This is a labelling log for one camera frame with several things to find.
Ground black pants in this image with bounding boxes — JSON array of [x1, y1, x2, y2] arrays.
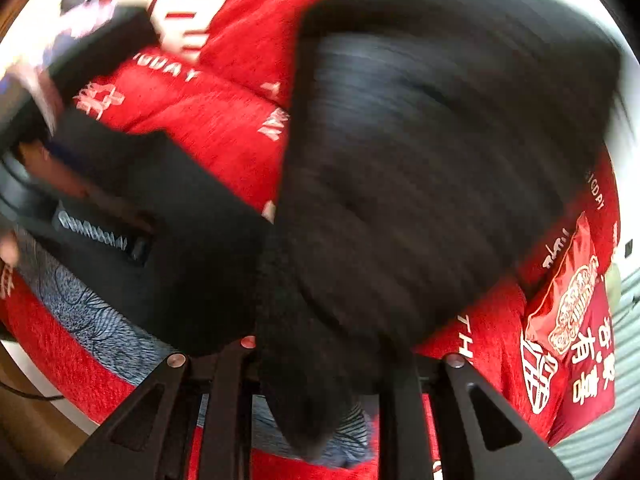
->
[[44, 0, 626, 461]]

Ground person's left hand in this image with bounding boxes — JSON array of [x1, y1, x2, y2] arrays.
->
[[0, 58, 101, 269]]

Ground blue grey patterned bedsheet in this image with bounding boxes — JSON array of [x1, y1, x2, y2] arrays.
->
[[16, 229, 374, 469]]

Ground red pillow with gold print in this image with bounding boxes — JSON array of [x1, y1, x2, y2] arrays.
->
[[521, 214, 616, 446]]

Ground red blanket with white print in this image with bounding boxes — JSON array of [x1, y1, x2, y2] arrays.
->
[[1, 0, 605, 479]]

